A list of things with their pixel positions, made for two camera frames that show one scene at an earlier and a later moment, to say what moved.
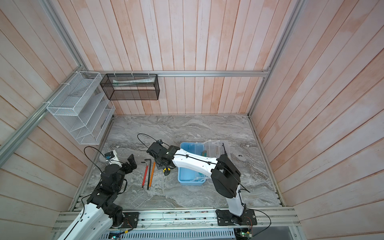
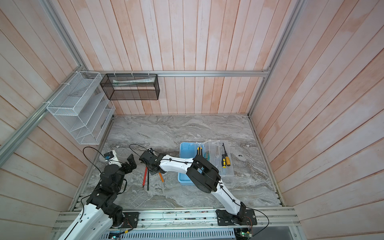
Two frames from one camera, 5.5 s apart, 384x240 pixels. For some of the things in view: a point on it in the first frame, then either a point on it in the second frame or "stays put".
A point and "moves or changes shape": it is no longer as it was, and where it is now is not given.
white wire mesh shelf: (83, 109) stays put
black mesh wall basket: (131, 86) stays put
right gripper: (158, 163) to (151, 170)
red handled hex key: (145, 175) stays put
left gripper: (132, 163) stays put
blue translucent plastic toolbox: (212, 149) stays put
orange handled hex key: (152, 175) to (161, 177)
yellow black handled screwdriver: (166, 171) moves or changes shape
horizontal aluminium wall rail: (265, 72) stays put
